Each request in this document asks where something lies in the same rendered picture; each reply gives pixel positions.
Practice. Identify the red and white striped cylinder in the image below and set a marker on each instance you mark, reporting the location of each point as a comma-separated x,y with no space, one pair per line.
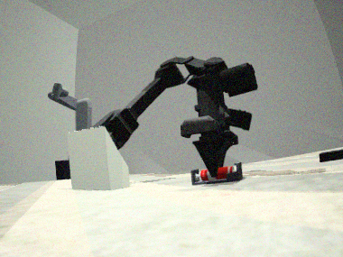
221,173

